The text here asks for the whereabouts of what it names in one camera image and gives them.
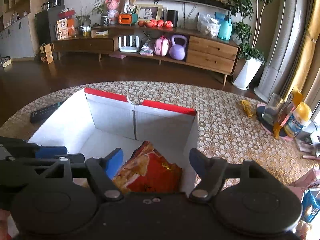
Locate green indoor tree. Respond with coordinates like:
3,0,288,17
225,0,279,63

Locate purple kettlebell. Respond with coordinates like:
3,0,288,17
169,34,188,60

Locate glass cup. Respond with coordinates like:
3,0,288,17
261,93,285,125

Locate teal spray bottle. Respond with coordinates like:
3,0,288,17
218,11,233,41

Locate yellow black paper bag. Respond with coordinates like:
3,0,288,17
39,43,54,64

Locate yellow rolled curtain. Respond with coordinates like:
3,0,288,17
282,0,320,100

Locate yellow-lid supplement bottle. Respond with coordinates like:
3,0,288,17
284,102,312,138

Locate wooden cabinet drawer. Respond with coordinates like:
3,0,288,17
186,49,235,74
186,36,239,61

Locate white pink snack packet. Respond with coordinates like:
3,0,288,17
287,166,320,195

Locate white planter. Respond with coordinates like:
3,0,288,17
232,57,263,90

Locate spider plant dark vase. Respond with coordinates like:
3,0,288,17
90,0,110,27

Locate black tall cabinet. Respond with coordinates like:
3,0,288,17
34,5,66,53

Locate pink toy case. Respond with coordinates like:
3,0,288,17
154,35,171,57

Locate stack of small books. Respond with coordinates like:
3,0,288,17
139,39,155,56

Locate red chip bag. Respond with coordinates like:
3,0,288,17
112,141,183,193

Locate red cardboard box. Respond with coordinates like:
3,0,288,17
28,87,199,193

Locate black remote teal buttons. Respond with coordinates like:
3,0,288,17
30,102,64,124

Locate black speaker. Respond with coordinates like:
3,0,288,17
167,9,179,28

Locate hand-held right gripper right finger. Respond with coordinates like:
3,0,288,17
187,147,273,203

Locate red flower gift box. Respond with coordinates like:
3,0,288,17
59,9,75,19

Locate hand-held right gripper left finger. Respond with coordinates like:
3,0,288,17
34,148,124,202

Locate clear plastic bag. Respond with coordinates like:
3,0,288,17
197,12,221,38

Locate white router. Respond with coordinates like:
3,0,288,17
118,35,140,53

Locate grey wall cabinet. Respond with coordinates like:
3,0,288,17
0,0,32,58

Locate pink flamingo plush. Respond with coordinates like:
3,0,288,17
105,0,120,24

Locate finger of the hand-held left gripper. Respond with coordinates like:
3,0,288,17
0,136,68,158
5,155,59,168

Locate blue snack packet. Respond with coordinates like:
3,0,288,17
301,189,320,223

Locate black television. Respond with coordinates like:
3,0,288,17
136,0,229,10

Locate orange carton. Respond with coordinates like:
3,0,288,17
67,17,75,37

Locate grey standing air conditioner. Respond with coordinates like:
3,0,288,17
254,0,314,103

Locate white orange standing bag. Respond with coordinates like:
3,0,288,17
56,18,69,40

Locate round dark coaster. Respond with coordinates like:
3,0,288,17
256,104,294,142

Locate photo frame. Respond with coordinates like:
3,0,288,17
135,4,163,22

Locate wooden TV cabinet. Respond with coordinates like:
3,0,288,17
52,24,241,85

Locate small yellow wrapper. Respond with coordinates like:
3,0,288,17
240,100,255,118

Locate tall yellow packet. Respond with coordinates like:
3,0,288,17
274,86,304,139

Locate orange teal desk box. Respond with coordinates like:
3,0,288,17
118,13,138,27

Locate leafy potted plant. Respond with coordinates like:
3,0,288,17
74,5,91,34

